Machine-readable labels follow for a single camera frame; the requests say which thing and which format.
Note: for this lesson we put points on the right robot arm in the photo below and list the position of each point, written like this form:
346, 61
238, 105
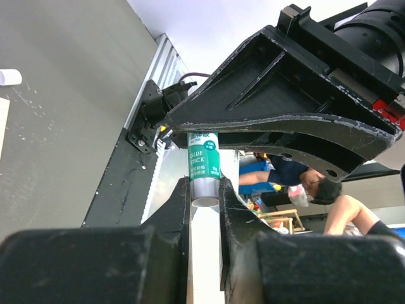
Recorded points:
329, 94

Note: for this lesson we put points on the white green glue stick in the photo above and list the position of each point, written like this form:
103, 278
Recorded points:
204, 169

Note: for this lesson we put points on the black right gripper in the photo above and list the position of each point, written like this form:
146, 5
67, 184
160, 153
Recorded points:
282, 81

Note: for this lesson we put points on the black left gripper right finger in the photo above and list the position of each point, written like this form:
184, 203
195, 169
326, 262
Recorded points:
260, 265

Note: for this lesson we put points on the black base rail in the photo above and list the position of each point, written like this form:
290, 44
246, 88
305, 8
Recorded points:
121, 195

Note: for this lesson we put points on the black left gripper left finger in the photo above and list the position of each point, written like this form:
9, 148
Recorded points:
144, 264

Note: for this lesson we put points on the white glue stick cap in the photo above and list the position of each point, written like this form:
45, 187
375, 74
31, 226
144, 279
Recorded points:
10, 77

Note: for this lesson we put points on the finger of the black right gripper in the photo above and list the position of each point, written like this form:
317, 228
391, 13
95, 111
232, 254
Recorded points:
329, 159

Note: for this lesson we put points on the person in background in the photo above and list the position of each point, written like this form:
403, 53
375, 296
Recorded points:
344, 208

